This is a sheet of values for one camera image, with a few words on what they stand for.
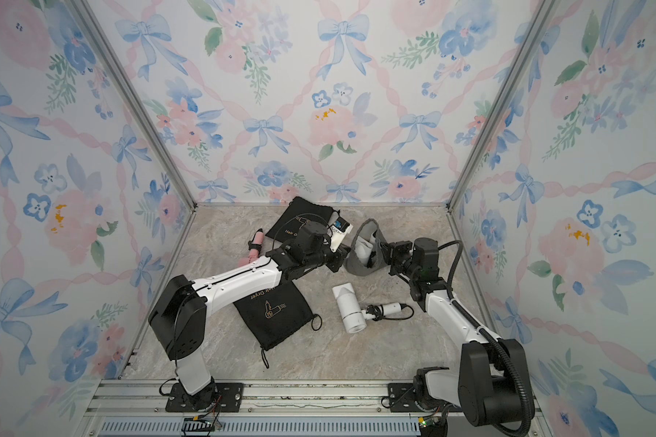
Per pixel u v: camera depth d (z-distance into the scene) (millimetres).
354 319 831
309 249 653
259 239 1056
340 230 718
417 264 656
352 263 826
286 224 1143
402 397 747
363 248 892
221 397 732
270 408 733
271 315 892
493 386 410
